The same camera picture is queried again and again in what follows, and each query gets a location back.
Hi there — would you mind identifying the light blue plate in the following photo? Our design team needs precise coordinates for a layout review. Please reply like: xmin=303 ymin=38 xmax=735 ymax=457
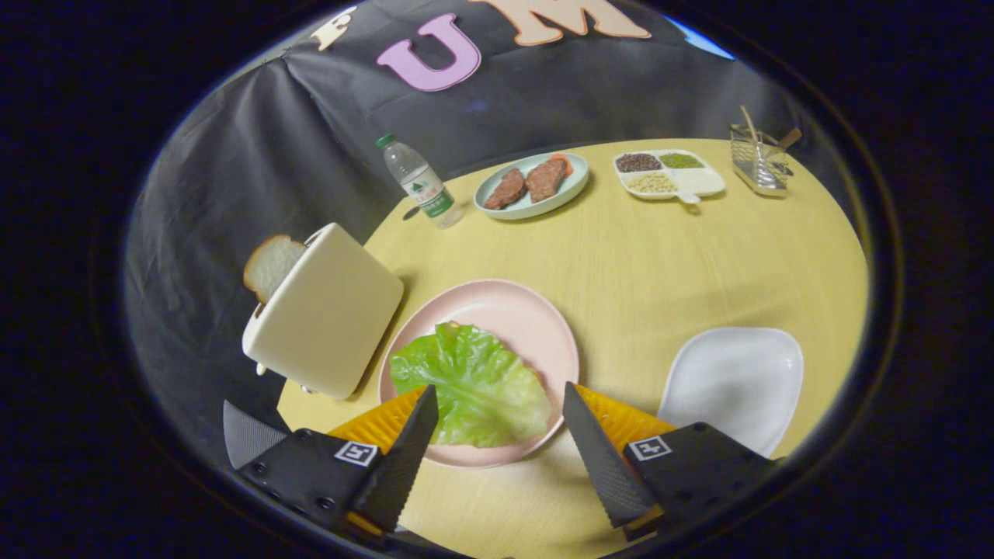
xmin=473 ymin=152 xmax=591 ymax=221

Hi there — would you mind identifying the thin wooden stick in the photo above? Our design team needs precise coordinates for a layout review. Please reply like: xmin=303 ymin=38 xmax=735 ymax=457
xmin=739 ymin=105 xmax=766 ymax=156

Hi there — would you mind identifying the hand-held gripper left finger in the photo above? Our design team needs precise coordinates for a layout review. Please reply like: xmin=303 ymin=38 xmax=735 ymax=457
xmin=237 ymin=384 xmax=440 ymax=540

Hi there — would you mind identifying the clear utensil holder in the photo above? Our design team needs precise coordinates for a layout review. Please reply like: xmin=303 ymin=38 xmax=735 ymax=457
xmin=729 ymin=124 xmax=791 ymax=197

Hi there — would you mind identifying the green lettuce leaf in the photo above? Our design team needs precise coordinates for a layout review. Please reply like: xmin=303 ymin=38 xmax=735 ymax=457
xmin=388 ymin=321 xmax=554 ymax=449

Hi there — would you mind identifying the black backdrop cloth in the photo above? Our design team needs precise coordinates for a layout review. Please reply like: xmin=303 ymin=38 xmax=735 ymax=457
xmin=124 ymin=0 xmax=863 ymax=467

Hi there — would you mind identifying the pink plate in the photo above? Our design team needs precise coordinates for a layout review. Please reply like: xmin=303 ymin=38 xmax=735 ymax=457
xmin=377 ymin=279 xmax=581 ymax=469

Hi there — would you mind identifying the white plate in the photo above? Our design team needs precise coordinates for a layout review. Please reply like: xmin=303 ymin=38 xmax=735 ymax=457
xmin=657 ymin=327 xmax=805 ymax=459

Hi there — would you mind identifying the cream white toaster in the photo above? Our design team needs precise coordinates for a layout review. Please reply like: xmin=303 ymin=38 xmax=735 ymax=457
xmin=242 ymin=223 xmax=405 ymax=401

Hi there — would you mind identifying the white bread slice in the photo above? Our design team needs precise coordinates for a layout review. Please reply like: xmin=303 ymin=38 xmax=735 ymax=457
xmin=243 ymin=234 xmax=308 ymax=304

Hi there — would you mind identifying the clear water bottle green cap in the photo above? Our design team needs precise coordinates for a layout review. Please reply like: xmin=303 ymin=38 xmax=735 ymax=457
xmin=376 ymin=134 xmax=464 ymax=229

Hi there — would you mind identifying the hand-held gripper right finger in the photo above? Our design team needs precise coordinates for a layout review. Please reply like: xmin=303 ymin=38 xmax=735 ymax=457
xmin=562 ymin=380 xmax=777 ymax=542

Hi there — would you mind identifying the brown meat piece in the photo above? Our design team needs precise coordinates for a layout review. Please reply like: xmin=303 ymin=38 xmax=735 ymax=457
xmin=526 ymin=158 xmax=569 ymax=204
xmin=484 ymin=168 xmax=527 ymax=211

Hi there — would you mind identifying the white divided dish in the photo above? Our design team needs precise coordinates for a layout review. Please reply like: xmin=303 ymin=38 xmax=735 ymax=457
xmin=613 ymin=149 xmax=727 ymax=205

